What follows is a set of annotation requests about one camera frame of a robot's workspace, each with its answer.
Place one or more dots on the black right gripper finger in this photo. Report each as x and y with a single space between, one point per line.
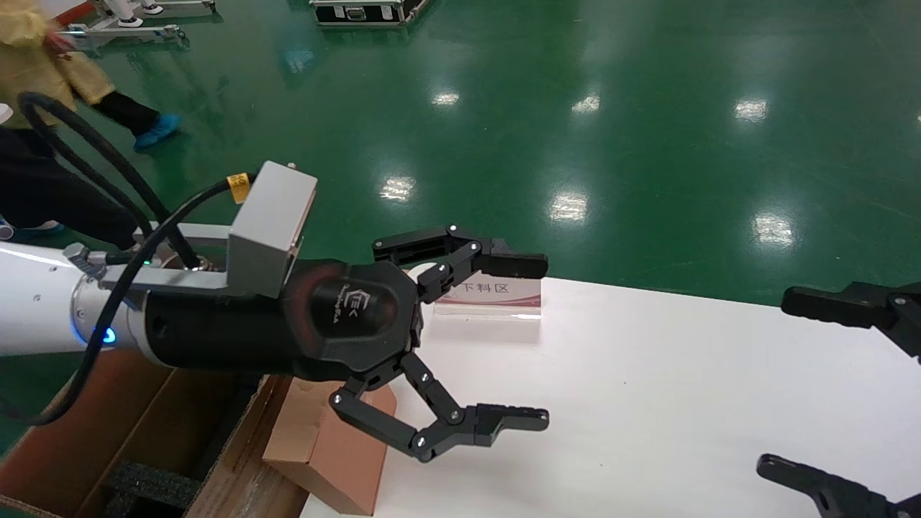
827 489
835 306

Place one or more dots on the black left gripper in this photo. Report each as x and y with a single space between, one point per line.
338 316

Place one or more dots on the small cardboard box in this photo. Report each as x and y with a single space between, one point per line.
345 460

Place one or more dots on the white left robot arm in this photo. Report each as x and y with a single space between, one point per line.
36 302

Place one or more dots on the large cardboard box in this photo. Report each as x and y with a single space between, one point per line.
72 446

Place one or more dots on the acrylic sign with red stripe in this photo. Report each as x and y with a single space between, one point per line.
496 296

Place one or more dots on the black aluminium flight case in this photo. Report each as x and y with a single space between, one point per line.
360 12

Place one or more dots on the black foam block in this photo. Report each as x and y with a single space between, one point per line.
155 485

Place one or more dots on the person in yellow coat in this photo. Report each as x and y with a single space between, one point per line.
43 65

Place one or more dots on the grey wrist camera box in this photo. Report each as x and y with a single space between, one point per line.
270 223

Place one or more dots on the silver camera mount bracket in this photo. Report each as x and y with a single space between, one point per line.
194 279

